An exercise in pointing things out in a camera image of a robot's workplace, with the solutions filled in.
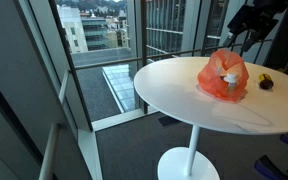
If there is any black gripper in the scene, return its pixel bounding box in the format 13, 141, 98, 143
222, 0, 288, 53

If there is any brown bottle yellow label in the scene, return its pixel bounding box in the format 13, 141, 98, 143
257, 73, 275, 91

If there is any white capped clear bottle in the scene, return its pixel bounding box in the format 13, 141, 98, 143
224, 72, 240, 94

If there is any orange plastic bag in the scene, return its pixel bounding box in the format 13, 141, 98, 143
197, 49, 250, 103

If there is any dark vertical window mullion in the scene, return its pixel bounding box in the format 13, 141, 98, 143
140, 0, 150, 115

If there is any dark floor vent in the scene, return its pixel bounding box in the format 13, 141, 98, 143
157, 114, 182, 128

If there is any dark metal balcony railing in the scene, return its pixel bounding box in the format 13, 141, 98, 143
71, 38, 272, 71

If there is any glass skylight roof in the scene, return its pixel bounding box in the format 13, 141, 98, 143
102, 63, 142, 113

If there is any large blue black foot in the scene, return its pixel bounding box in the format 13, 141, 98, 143
253, 154, 288, 180

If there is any green glass building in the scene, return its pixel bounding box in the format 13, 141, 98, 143
80, 16, 110, 52

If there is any white building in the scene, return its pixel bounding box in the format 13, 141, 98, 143
57, 4, 89, 54

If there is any white handrail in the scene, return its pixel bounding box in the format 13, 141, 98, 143
38, 69, 71, 180

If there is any white table pedestal base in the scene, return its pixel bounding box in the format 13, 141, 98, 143
157, 124, 221, 180

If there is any black slanted window frame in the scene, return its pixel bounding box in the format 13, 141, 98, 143
48, 0, 94, 132

